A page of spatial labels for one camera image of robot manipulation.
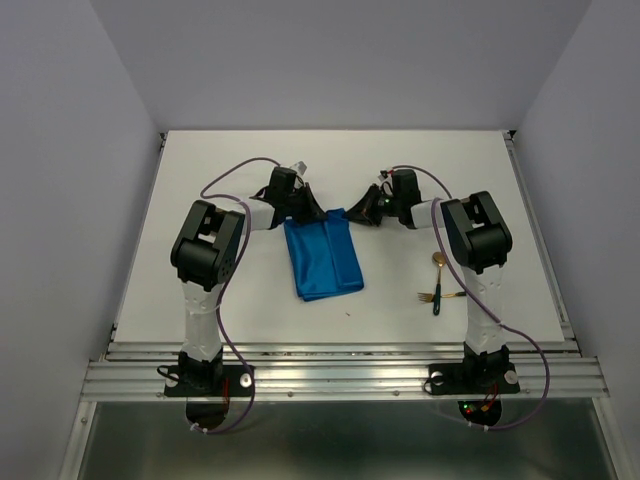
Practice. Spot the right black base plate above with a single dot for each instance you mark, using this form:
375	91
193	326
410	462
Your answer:
454	379

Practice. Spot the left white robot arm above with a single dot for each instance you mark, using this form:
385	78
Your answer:
205	255

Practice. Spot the blue cloth napkin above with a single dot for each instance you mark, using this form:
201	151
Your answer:
323	257

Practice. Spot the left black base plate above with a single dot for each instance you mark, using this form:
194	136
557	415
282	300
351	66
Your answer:
231	381

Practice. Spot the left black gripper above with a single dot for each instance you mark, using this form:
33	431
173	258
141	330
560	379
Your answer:
312	212

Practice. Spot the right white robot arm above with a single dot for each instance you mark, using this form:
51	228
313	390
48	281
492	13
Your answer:
480	242

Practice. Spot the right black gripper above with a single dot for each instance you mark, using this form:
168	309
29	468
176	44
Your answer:
363	211

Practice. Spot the gold spoon green handle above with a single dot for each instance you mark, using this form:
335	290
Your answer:
439	260

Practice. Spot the gold fork green handle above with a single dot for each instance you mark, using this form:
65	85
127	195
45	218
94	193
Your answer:
430	297

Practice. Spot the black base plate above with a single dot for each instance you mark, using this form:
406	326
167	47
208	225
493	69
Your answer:
231	381
454	379

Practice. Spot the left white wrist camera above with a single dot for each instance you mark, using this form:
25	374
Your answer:
299	167

